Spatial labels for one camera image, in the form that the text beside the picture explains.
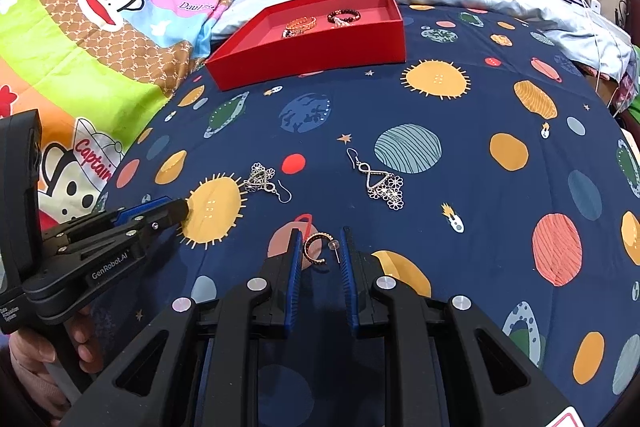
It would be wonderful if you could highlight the gold chain bracelet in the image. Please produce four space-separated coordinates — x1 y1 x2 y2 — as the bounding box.
284 15 318 34

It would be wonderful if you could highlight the red cardboard box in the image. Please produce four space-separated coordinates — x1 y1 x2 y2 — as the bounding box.
204 0 407 92

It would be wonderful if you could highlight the navy planet print sheet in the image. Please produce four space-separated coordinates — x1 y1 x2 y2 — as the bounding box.
90 2 640 427

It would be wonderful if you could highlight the person's left hand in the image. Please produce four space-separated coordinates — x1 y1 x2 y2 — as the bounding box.
9 304 103 413

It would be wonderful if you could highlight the dark metal frame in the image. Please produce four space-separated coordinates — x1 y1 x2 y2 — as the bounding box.
615 0 640 32

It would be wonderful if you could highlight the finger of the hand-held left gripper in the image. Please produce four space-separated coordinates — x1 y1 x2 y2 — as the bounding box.
41 196 173 253
65 199 190 265

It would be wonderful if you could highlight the silver filigree drop earring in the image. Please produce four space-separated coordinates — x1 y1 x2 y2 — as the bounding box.
244 162 292 204
346 148 405 211

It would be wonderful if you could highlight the dark bead bracelet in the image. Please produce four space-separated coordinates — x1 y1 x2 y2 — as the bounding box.
327 9 362 26

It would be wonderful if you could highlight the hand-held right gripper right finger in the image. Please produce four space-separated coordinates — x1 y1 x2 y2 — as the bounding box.
340 227 571 427

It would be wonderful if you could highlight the small hoop earring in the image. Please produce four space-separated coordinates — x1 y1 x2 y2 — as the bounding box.
302 232 343 271

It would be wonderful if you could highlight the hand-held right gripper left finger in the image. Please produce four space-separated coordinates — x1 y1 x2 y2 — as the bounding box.
60 228 304 427

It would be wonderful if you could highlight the cartoon monkey quilt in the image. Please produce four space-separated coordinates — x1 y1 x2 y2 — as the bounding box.
0 0 241 233

